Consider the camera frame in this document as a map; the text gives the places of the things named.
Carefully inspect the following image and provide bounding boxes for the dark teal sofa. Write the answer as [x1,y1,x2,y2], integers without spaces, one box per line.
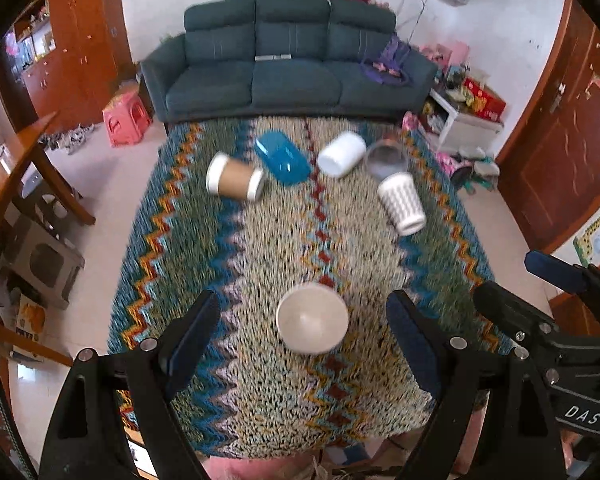
[140,0,438,123]

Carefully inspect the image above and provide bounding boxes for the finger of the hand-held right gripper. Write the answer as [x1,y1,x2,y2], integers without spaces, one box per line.
[524,250,600,336]
[472,281,563,358]

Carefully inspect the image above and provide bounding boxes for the wooden door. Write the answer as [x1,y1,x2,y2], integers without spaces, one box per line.
[496,0,600,257]

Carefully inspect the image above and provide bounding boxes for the white bowl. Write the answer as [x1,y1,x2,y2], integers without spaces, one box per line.
[276,282,350,356]

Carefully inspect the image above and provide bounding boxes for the blue plastic cup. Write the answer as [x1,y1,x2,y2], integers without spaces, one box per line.
[254,130,311,185]

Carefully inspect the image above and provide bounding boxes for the red cardboard box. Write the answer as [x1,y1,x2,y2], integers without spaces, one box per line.
[461,77,507,122]

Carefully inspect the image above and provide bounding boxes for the white dimpled cup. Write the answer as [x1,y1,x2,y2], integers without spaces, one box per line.
[377,172,427,237]

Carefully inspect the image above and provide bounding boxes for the clear glass cup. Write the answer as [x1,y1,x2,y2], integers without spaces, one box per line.
[364,139,410,181]

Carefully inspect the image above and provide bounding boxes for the zigzag patterned blanket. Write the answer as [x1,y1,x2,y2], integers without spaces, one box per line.
[107,115,516,461]

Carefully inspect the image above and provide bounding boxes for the pink plastic stool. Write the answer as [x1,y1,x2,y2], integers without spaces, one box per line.
[103,92,154,148]

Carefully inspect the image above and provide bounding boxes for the white side table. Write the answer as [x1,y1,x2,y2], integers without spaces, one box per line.
[422,87,504,157]

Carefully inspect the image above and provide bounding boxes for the wooden cabinet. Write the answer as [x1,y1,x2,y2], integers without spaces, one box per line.
[0,0,134,136]

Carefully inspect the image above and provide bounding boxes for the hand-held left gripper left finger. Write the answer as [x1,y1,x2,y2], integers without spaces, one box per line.
[39,289,223,480]

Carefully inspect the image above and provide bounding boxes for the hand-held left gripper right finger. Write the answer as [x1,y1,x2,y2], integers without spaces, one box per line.
[386,289,567,480]

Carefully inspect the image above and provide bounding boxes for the wooden table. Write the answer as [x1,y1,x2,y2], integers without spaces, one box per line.
[0,112,97,273]

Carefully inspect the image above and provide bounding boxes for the grey plastic stool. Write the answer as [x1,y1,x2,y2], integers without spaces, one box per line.
[0,215,86,311]

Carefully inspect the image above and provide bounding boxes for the wide white cup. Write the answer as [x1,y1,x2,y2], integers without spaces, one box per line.
[317,131,367,178]

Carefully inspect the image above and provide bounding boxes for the yellow box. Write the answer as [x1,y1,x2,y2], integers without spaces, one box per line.
[14,294,47,337]

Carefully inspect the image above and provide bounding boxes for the purple bag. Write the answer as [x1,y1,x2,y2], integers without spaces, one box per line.
[360,35,416,86]

